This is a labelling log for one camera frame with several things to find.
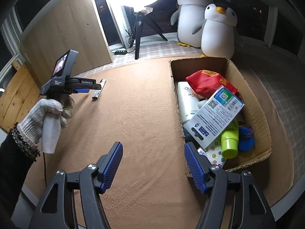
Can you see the large light wooden panel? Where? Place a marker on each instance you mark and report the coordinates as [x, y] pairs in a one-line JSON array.
[[66, 28]]

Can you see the checked bed sheet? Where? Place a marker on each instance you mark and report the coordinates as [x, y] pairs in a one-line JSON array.
[[274, 81]]

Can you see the person's left hand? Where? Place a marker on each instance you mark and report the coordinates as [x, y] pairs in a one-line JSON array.
[[33, 119]]

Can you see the red cloth bag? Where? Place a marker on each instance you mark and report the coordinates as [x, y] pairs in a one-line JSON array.
[[205, 81]]

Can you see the pine wood board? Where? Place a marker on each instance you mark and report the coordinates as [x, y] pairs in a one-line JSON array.
[[19, 93]]

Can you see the white tissue pack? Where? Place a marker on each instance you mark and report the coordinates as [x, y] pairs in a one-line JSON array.
[[214, 157]]

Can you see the black power strip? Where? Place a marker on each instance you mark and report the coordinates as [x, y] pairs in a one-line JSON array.
[[120, 52]]

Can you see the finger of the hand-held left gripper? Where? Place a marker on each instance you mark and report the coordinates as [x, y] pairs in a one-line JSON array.
[[82, 90]]

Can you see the green tube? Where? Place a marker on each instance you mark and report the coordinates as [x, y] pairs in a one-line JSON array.
[[230, 143]]

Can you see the small penguin plush toy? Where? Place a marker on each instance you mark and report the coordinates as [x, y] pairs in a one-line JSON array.
[[216, 40]]

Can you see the white window frame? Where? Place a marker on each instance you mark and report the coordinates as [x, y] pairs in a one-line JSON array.
[[119, 26]]

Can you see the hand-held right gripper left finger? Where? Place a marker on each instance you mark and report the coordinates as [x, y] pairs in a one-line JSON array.
[[112, 169]]

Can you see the white package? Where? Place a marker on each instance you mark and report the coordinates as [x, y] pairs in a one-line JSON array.
[[214, 119]]

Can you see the white bottle with blue cap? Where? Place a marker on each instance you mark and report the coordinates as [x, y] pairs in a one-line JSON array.
[[187, 105]]

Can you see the cardboard box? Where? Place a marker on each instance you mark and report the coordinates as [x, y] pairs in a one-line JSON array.
[[252, 95]]

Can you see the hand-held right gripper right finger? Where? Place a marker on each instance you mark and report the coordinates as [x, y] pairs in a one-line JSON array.
[[195, 169]]

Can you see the blue round lid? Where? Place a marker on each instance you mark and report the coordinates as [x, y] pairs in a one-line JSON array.
[[245, 144]]

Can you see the patterned lighter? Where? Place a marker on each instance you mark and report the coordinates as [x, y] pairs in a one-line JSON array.
[[97, 93]]

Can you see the large penguin plush toy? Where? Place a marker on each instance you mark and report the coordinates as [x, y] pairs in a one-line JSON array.
[[190, 23]]

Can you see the black tripod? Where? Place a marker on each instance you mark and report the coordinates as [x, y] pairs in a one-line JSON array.
[[137, 40]]

